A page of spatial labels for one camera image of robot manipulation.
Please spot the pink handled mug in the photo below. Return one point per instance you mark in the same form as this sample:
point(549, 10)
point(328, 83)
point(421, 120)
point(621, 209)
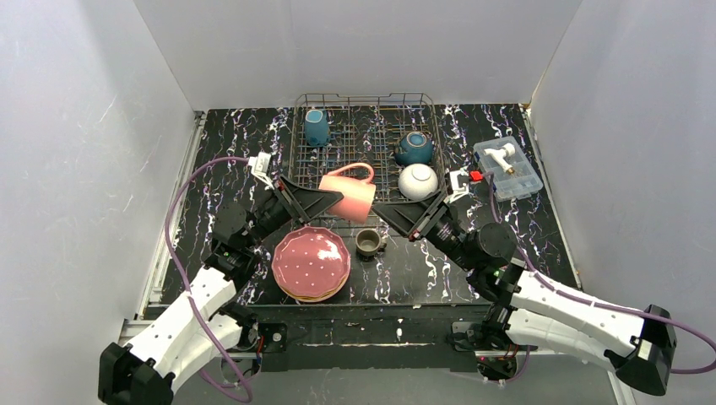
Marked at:
point(358, 194)

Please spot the pink polka dot plate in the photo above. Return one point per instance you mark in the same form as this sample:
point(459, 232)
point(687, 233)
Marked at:
point(311, 254)

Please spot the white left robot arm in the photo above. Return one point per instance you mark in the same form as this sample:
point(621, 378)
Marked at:
point(203, 322)

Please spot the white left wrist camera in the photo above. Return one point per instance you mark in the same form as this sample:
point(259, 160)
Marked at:
point(260, 169)

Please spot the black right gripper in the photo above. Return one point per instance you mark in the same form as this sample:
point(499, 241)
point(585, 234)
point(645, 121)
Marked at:
point(427, 215)

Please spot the blue handled mug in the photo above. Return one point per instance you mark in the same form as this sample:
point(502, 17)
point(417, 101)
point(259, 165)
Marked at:
point(316, 128)

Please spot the teal bowl beige inside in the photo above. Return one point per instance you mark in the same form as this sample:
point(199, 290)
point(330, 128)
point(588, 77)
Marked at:
point(414, 148)

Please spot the grey wire dish rack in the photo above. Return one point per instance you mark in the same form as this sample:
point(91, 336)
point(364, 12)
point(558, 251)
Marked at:
point(364, 128)

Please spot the clear plastic parts box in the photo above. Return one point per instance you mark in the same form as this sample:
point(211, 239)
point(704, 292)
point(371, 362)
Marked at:
point(514, 175)

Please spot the white bowl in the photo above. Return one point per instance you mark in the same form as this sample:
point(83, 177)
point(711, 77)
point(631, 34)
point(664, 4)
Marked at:
point(417, 181)

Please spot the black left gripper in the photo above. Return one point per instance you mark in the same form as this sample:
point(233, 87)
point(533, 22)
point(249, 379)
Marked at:
point(287, 198)

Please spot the pink bottom plate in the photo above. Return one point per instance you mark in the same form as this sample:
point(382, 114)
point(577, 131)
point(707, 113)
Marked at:
point(311, 299)

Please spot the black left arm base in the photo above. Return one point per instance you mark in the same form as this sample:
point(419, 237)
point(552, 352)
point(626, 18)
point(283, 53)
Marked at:
point(256, 339)

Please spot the white pipe fitting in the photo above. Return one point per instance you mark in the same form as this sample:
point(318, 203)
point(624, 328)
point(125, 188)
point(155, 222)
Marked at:
point(500, 155)

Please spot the small grey cup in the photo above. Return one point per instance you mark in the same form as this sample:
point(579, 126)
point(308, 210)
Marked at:
point(368, 242)

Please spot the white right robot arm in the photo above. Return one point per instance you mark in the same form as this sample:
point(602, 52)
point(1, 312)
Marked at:
point(532, 310)

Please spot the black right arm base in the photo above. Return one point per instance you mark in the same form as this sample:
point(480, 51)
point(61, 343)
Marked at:
point(499, 358)

